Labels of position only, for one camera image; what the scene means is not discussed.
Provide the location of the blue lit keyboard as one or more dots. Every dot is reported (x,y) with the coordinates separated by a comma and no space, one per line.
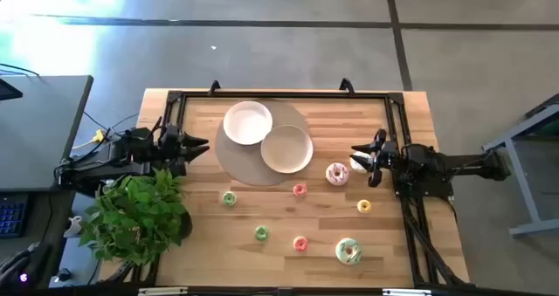
(12,215)

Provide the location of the green leafy potted plant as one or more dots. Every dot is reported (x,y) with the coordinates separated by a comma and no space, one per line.
(135,215)

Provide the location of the small white object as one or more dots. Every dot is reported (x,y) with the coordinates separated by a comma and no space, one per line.
(74,227)

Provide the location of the grey metal stand frame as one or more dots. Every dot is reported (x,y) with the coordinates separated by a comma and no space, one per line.
(519,156)

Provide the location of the silver metal bracket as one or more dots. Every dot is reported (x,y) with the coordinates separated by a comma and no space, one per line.
(162,291)
(407,292)

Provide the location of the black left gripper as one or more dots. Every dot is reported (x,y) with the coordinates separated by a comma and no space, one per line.
(171,149)

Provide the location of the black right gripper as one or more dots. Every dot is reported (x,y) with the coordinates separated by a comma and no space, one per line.
(384,156)

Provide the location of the small yellow donut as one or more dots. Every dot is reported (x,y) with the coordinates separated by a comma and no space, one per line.
(360,203)

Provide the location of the large white iced donut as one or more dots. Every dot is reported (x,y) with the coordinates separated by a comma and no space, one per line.
(359,158)

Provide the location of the large mint green striped donut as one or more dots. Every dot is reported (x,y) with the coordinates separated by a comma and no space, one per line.
(342,245)

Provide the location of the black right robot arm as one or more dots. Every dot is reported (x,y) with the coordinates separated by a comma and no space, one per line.
(436,167)

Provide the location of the grey desk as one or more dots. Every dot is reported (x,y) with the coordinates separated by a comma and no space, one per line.
(39,130)

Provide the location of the white round plate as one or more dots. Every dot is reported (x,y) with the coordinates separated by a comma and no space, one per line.
(246,122)

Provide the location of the small green sprinkled donut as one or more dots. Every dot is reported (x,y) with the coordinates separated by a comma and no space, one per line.
(258,230)
(225,195)

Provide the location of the round grey-brown placemat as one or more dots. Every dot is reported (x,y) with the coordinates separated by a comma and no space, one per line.
(238,163)

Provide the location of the black frame hook bracket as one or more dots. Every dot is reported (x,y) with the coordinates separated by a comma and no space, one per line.
(214,86)
(347,84)

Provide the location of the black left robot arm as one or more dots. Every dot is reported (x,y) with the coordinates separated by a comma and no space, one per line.
(113,158)

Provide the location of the black aluminium table frame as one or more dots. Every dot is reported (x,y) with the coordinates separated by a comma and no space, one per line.
(284,94)

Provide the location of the small pink sprinkled donut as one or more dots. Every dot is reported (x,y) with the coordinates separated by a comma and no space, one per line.
(296,241)
(297,187)

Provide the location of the large pink striped donut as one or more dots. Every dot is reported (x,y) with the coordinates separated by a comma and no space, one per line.
(337,174)

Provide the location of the beige round plate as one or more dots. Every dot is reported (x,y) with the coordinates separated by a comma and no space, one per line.
(287,149)

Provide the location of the black rounded device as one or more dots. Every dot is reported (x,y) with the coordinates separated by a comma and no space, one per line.
(19,265)

